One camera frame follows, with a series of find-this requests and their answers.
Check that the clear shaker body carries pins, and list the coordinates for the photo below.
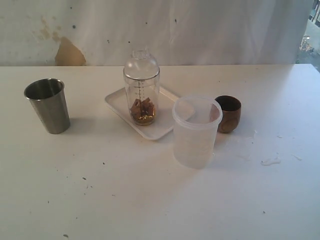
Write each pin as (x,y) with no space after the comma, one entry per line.
(142,99)

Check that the brown wooden cup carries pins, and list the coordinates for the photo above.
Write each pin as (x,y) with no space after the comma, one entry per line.
(231,113)

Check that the white plastic tray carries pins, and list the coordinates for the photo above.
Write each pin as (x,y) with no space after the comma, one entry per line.
(164,122)

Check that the frosted plastic container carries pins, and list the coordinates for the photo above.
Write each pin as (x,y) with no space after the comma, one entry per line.
(196,121)

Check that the clear shaker lid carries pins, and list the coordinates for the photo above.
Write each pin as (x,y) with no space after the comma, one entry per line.
(141,65)

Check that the stainless steel cup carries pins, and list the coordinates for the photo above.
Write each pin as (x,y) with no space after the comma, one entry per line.
(47,97)

